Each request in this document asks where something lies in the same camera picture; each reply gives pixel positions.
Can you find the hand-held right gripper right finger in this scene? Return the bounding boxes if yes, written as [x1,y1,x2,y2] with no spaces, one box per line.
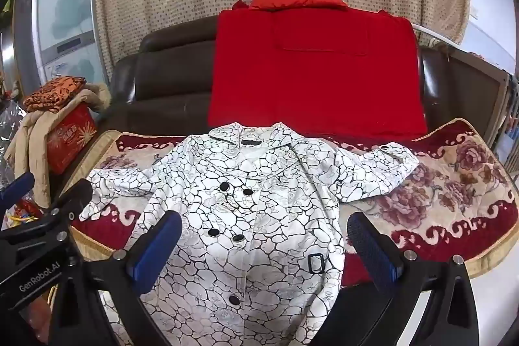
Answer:
[320,212,481,346]

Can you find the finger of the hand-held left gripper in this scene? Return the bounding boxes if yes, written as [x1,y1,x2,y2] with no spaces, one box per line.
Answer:
[0,173,36,205]
[41,179,94,229]

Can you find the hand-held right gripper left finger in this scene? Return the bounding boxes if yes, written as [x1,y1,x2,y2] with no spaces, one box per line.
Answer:
[53,210,183,346]

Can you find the white black-veined coat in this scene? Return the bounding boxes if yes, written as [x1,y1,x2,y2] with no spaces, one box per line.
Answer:
[79,122,420,346]

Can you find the beige jacket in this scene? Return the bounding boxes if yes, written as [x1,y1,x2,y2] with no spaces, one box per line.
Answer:
[4,82,112,207]

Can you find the red gift box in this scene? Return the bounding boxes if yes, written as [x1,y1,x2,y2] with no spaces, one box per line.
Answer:
[45,103,98,174]

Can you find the silver foil wrap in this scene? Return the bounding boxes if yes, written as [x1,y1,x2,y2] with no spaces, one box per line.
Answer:
[0,103,26,185]

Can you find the floral sofa mat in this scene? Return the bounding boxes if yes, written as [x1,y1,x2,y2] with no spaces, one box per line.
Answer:
[61,118,519,290]

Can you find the orange patterned cloth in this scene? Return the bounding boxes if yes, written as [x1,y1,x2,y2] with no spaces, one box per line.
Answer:
[23,76,88,112]

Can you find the brown leather sofa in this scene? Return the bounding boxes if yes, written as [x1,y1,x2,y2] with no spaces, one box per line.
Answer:
[107,16,512,156]

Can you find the large red cushion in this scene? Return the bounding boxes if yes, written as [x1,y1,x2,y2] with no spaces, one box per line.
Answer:
[207,7,428,138]

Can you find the grey refrigerator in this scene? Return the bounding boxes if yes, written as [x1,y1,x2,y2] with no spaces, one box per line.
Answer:
[12,0,110,87]

